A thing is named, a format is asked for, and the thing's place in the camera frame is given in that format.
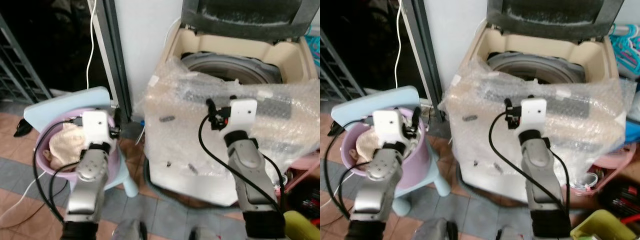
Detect beige top-load washing machine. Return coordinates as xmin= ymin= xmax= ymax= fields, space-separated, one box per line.
xmin=144 ymin=0 xmax=321 ymax=207
xmin=440 ymin=0 xmax=632 ymax=203

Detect teal clothes hangers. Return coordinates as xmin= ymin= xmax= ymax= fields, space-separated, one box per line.
xmin=304 ymin=25 xmax=321 ymax=68
xmin=608 ymin=24 xmax=640 ymax=80

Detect purple plastic basin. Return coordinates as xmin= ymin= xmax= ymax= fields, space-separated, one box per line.
xmin=37 ymin=107 xmax=125 ymax=184
xmin=340 ymin=106 xmax=431 ymax=177

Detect clear bubble wrap sheet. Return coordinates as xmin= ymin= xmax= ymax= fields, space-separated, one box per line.
xmin=438 ymin=56 xmax=637 ymax=187
xmin=142 ymin=56 xmax=321 ymax=177

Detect beige cloth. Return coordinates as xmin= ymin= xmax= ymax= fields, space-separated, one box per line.
xmin=349 ymin=128 xmax=382 ymax=163
xmin=42 ymin=123 xmax=87 ymax=172

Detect light blue plastic stool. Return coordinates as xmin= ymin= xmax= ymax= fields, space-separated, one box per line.
xmin=331 ymin=85 xmax=452 ymax=217
xmin=23 ymin=85 xmax=140 ymax=199

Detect pink plastic basket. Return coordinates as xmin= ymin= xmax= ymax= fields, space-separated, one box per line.
xmin=276 ymin=149 xmax=321 ymax=189
xmin=570 ymin=142 xmax=627 ymax=197

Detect grey metal grille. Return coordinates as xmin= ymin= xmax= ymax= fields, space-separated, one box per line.
xmin=320 ymin=31 xmax=367 ymax=101
xmin=0 ymin=14 xmax=53 ymax=103

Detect dark grey washer lid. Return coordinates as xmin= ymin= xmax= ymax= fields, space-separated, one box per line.
xmin=180 ymin=0 xmax=321 ymax=43
xmin=486 ymin=0 xmax=626 ymax=43

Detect black crate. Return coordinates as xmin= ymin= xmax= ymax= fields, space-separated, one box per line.
xmin=287 ymin=174 xmax=321 ymax=222
xmin=597 ymin=170 xmax=640 ymax=222

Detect yellow-green plastic bin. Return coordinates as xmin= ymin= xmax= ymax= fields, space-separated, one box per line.
xmin=283 ymin=210 xmax=321 ymax=240
xmin=569 ymin=209 xmax=637 ymax=240

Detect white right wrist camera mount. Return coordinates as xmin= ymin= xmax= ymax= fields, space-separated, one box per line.
xmin=228 ymin=98 xmax=259 ymax=134
xmin=519 ymin=98 xmax=548 ymax=132

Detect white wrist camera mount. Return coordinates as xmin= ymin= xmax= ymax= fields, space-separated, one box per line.
xmin=519 ymin=98 xmax=548 ymax=132
xmin=373 ymin=109 xmax=404 ymax=147
xmin=81 ymin=110 xmax=112 ymax=149
xmin=228 ymin=98 xmax=259 ymax=134

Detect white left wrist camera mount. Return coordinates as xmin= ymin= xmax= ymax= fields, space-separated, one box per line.
xmin=81 ymin=110 xmax=112 ymax=149
xmin=373 ymin=109 xmax=404 ymax=147

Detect grey door frame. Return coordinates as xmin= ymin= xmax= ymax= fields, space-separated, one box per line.
xmin=94 ymin=0 xmax=134 ymax=122
xmin=403 ymin=0 xmax=447 ymax=122

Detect white hanging cable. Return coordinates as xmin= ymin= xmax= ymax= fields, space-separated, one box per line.
xmin=394 ymin=0 xmax=404 ymax=90
xmin=85 ymin=0 xmax=98 ymax=91

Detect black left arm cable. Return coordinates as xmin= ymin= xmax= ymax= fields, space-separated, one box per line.
xmin=32 ymin=117 xmax=84 ymax=224
xmin=323 ymin=118 xmax=377 ymax=222

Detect white floor cable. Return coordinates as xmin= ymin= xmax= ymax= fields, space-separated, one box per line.
xmin=0 ymin=169 xmax=47 ymax=227
xmin=320 ymin=169 xmax=351 ymax=210

